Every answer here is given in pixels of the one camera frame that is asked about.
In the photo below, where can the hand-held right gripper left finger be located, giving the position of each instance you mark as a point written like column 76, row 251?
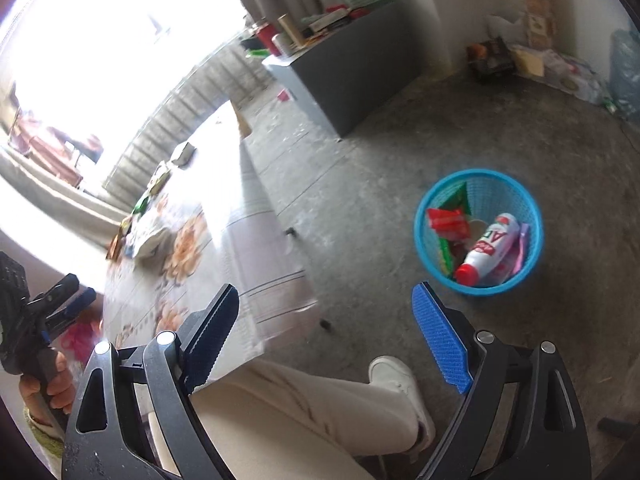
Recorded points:
column 215, row 332

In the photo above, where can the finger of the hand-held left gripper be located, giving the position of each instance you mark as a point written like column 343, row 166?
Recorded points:
column 62, row 285
column 82, row 300

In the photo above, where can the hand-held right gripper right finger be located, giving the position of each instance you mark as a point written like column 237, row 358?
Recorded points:
column 440, row 332

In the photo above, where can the white bottle with red cap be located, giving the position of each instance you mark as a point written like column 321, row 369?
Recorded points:
column 487, row 250

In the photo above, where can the red snack wrapper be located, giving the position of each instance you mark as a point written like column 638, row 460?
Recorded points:
column 447, row 220

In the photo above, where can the pink snack wrapper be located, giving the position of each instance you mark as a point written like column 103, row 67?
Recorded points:
column 522, row 245

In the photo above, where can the green snack wrapper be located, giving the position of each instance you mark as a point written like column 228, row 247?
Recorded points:
column 457, row 197

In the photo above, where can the blue mesh wastebasket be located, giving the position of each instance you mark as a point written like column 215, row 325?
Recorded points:
column 500, row 185

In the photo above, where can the person's left forearm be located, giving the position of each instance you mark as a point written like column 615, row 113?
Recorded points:
column 42, row 435

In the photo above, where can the person's left hand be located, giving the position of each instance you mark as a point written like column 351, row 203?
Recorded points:
column 64, row 385

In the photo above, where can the pink plastic bag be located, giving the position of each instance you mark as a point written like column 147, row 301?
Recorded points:
column 80, row 340

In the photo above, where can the white shoe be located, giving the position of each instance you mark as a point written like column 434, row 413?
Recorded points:
column 400, row 385

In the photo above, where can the orange candy packet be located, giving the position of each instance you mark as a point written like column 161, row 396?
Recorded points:
column 119, row 240

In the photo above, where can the grey curtain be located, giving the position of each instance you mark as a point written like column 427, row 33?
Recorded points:
column 50, row 195

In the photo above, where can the person's leg in cream pants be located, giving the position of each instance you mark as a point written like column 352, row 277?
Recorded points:
column 280, row 420

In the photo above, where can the green packet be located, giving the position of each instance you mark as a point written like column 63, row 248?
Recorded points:
column 142, row 202

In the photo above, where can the floral tablecloth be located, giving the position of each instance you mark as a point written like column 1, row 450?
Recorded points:
column 240, row 210

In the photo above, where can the pink hanging garment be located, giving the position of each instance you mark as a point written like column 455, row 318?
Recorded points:
column 45, row 150

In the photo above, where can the small pink cup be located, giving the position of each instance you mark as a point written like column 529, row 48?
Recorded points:
column 283, row 95

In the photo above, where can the dark box on floor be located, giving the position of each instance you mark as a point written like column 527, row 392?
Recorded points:
column 492, row 60

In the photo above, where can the yellow box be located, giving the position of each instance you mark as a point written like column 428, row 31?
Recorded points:
column 527, row 62

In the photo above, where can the grey cabinet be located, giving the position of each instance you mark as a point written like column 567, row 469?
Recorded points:
column 360, row 60

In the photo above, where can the red can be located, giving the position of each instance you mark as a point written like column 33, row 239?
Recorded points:
column 267, row 37

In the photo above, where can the brown cardboard tube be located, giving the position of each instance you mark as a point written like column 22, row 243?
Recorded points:
column 291, row 30

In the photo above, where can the white plastic bag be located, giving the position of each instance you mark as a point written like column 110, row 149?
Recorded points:
column 505, row 25

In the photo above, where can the translucent blue plastic bag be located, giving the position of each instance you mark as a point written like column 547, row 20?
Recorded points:
column 625, row 75

